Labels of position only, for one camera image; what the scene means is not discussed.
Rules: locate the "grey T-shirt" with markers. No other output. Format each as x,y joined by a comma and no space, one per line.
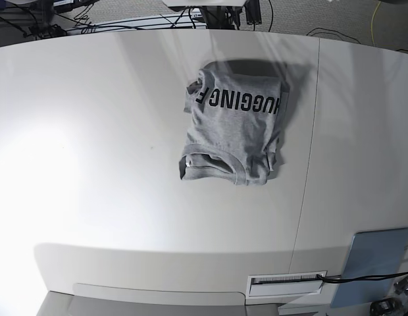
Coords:
236,109

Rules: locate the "blue-grey flat panel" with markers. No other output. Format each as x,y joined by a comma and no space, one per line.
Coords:
376,252

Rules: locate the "black device on floor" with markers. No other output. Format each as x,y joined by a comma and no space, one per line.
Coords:
387,306

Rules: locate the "white cable grommet tray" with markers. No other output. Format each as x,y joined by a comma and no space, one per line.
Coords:
284,285

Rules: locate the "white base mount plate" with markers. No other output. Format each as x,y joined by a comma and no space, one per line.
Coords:
203,3

